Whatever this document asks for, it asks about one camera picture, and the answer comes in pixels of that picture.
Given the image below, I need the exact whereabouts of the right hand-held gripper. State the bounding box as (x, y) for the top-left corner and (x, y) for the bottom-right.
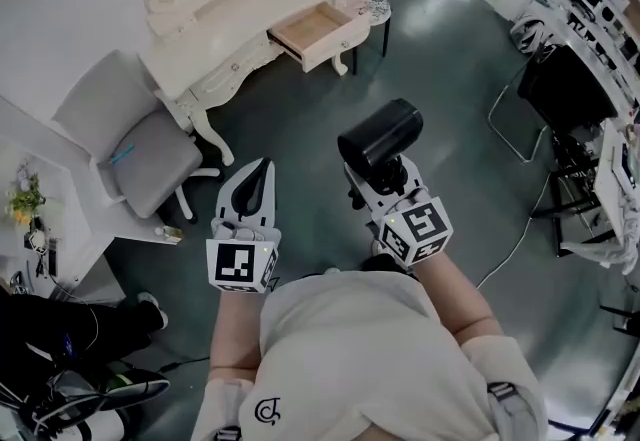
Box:
(343, 155), (454, 267)

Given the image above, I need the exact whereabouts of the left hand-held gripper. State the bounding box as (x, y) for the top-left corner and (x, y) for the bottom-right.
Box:
(205, 157), (282, 295)

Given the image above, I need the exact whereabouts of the black hair dryer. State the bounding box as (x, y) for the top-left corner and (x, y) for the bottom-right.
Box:
(337, 98), (425, 196)

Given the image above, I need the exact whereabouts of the wooden drawer with white face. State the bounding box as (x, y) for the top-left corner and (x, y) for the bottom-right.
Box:
(266, 1), (372, 74)

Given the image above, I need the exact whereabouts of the person's right forearm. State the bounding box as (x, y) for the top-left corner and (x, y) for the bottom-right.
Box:
(413, 254), (507, 346)

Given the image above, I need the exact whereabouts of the person's left forearm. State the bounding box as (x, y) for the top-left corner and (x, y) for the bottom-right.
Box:
(208, 284), (267, 383)

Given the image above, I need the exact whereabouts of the small clear bottle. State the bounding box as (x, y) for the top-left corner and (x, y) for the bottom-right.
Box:
(153, 224), (185, 245)

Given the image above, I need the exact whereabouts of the grey padded chair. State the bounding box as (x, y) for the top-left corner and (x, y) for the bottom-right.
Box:
(51, 48), (222, 221)

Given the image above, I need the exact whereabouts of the teal pen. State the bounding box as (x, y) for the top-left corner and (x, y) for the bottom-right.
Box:
(110, 143), (136, 165)

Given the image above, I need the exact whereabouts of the white ornate dressing table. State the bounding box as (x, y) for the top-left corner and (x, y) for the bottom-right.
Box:
(124, 0), (372, 168)

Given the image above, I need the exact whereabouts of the white desk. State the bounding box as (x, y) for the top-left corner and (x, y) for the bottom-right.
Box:
(0, 93), (187, 303)

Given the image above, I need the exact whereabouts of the small patterned round table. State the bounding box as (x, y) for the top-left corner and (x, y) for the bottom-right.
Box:
(349, 0), (394, 76)

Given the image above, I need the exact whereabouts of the person's white shirt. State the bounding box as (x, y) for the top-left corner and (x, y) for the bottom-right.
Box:
(189, 268), (550, 441)

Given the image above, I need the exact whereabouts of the black desk device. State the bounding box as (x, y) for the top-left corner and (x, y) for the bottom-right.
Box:
(23, 227), (60, 280)

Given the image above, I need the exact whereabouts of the small potted flower plant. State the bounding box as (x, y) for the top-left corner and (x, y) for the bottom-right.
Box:
(4, 157), (47, 226)

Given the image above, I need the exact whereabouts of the white side table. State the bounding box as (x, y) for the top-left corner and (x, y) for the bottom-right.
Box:
(593, 117), (640, 211)

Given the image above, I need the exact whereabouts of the white crumpled cloth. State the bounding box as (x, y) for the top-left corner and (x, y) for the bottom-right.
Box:
(559, 188), (640, 276)

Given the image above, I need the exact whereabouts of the white floor cable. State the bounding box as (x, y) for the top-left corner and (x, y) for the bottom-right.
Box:
(474, 168), (556, 291)

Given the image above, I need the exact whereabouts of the black metal frame stand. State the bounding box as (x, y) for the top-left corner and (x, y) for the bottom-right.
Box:
(528, 127), (619, 260)

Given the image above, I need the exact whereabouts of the black chair with metal frame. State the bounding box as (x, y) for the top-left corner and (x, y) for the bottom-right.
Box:
(487, 42), (622, 165)

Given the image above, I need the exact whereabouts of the grey shoulder strap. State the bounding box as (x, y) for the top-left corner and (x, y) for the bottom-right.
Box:
(212, 377), (244, 441)
(485, 380), (535, 441)

